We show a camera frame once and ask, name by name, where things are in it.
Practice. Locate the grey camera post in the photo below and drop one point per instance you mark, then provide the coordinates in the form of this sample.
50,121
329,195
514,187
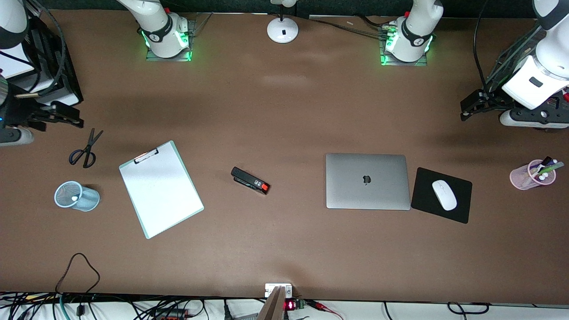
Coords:
273,306

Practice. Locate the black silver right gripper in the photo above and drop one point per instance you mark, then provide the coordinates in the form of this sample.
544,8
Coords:
17,113

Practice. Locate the black stacked paper tray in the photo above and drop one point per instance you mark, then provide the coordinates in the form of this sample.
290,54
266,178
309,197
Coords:
66,84

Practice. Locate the white paper sheet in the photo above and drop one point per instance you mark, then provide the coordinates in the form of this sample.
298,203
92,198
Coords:
15,64

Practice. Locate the blue mesh pen cup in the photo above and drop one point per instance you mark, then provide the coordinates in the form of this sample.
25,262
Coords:
84,200

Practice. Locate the white round lamp base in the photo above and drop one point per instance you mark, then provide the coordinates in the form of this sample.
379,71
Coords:
282,31

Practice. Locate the circuit board with red display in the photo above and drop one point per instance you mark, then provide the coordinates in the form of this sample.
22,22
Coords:
294,305

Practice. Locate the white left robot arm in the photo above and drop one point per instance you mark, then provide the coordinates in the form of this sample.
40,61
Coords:
413,40

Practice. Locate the white marker with red cap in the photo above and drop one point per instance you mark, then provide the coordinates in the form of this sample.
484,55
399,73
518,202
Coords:
566,95

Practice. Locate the pink mesh pen cup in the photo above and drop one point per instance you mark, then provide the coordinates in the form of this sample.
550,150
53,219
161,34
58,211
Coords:
520,178

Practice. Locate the green clipboard with white paper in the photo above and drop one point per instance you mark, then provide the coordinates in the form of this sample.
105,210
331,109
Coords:
160,191

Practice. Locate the grey metal mesh tray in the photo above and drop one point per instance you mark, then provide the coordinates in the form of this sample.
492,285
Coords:
511,58

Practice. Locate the green marker in cup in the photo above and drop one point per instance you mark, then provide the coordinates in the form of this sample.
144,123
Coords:
554,167

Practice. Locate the white computer mouse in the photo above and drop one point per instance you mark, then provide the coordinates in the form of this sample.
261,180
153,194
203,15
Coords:
444,195

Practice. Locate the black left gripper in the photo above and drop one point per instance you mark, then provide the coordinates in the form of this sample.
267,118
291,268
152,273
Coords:
494,99

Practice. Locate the silver laptop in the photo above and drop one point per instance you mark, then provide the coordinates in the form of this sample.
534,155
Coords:
355,191

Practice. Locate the white socket box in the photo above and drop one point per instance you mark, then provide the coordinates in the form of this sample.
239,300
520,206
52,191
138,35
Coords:
272,289

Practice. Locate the black mouse pad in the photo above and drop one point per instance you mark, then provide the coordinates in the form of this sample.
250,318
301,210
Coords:
462,195

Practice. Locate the black stapler with red end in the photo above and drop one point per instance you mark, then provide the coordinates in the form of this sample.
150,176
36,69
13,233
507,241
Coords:
249,180

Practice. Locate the black marker in cup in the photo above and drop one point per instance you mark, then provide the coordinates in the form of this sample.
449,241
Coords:
544,163

